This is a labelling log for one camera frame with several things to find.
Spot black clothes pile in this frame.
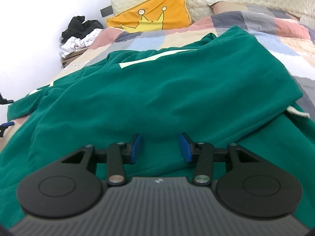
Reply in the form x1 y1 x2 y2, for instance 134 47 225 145
60 16 104 44

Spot orange crown pillow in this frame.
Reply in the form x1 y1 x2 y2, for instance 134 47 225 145
106 0 192 33

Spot green zip hoodie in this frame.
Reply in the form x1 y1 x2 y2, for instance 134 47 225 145
1 27 314 228

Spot checkered patchwork quilt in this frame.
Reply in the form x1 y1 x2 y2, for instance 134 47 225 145
0 11 315 153

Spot black wall socket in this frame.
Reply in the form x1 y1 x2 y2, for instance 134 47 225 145
100 5 114 18

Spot cardboard box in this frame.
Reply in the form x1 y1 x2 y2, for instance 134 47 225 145
61 48 88 68

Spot white clothes pile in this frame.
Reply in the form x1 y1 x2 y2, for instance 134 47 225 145
59 28 103 58

